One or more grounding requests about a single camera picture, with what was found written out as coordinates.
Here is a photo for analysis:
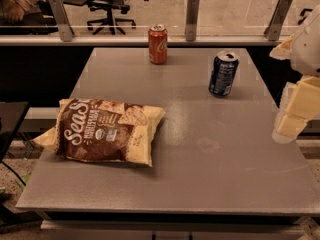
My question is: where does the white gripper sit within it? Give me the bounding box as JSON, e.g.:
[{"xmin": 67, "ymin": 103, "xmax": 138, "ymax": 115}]
[{"xmin": 269, "ymin": 5, "xmax": 320, "ymax": 144}]

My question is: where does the red coke can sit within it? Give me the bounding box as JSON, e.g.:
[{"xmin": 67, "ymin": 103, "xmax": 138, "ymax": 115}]
[{"xmin": 148, "ymin": 24, "xmax": 167, "ymax": 64}]

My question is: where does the blue pepsi can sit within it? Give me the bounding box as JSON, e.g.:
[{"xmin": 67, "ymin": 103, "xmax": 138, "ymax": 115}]
[{"xmin": 208, "ymin": 51, "xmax": 239, "ymax": 97}]

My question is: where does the black chair at right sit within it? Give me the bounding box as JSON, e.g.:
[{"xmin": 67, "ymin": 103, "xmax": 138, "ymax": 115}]
[{"xmin": 298, "ymin": 8, "xmax": 313, "ymax": 25}]

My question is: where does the brown tortilla chips bag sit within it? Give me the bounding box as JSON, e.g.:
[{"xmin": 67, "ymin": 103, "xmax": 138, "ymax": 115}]
[{"xmin": 34, "ymin": 98, "xmax": 165, "ymax": 166}]

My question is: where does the seated person in background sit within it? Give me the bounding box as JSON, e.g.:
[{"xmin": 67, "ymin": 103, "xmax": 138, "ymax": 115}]
[{"xmin": 0, "ymin": 0, "xmax": 48, "ymax": 35}]

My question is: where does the right metal bracket post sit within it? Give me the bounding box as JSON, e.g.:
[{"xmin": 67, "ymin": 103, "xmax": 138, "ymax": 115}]
[{"xmin": 264, "ymin": 0, "xmax": 293, "ymax": 41}]

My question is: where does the metal bracket post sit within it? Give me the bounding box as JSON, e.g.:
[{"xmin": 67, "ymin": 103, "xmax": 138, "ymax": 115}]
[
  {"xmin": 185, "ymin": 0, "xmax": 200, "ymax": 42},
  {"xmin": 264, "ymin": 0, "xmax": 293, "ymax": 41},
  {"xmin": 48, "ymin": 0, "xmax": 73, "ymax": 42}
]

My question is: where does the middle metal bracket post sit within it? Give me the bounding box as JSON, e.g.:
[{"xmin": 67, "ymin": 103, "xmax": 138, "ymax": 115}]
[{"xmin": 185, "ymin": 0, "xmax": 200, "ymax": 42}]

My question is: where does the left metal bracket post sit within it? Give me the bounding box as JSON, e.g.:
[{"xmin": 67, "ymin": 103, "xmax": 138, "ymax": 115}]
[{"xmin": 48, "ymin": 0, "xmax": 73, "ymax": 42}]

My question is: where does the black cable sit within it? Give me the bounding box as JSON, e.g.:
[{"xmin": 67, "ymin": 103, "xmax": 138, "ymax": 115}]
[{"xmin": 0, "ymin": 160, "xmax": 27, "ymax": 187}]

